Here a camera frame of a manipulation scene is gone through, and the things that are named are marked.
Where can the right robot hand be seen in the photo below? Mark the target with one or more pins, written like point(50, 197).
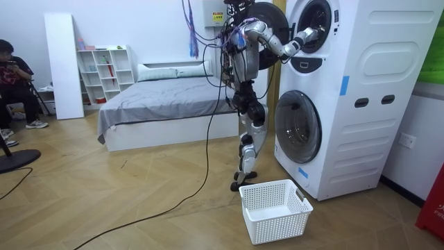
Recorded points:
point(320, 30)

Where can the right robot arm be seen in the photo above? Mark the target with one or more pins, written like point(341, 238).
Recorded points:
point(268, 36)

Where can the round dark washing machine door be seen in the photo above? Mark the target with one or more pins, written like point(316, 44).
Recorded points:
point(274, 21)

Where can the blue tape strip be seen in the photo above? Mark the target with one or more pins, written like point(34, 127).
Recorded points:
point(344, 85)
point(303, 172)

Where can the robot body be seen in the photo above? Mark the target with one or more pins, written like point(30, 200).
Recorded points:
point(248, 55)

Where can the white washing machine tower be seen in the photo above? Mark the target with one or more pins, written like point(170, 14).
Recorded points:
point(364, 104)

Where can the robot legs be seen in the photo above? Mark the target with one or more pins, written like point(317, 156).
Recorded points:
point(256, 132)

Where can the pale green pillow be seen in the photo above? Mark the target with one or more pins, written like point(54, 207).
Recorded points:
point(157, 73)
point(194, 70)

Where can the grey bed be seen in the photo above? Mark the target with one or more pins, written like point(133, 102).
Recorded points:
point(163, 104)

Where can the white plastic laundry basket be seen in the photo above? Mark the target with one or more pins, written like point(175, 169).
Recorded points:
point(274, 222)

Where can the white cube shelf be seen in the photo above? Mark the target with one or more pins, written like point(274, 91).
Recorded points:
point(119, 69)

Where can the red cabinet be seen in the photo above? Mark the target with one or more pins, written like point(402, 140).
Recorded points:
point(433, 212)

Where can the red bowl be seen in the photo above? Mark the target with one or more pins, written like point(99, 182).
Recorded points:
point(100, 100)

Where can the pink box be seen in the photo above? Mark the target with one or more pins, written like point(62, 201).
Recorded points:
point(90, 48)

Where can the tall white board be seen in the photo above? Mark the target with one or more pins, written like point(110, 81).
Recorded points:
point(64, 69)

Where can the small white side table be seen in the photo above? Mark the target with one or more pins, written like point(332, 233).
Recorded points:
point(48, 99)

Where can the black round stand base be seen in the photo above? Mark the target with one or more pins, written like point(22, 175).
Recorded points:
point(17, 159)

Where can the white wall electrical box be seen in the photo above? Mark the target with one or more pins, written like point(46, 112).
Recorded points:
point(213, 12)

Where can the green wall poster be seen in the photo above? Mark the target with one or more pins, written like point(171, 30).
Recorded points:
point(435, 59)

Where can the white wall socket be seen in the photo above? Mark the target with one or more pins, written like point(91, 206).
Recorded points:
point(407, 140)

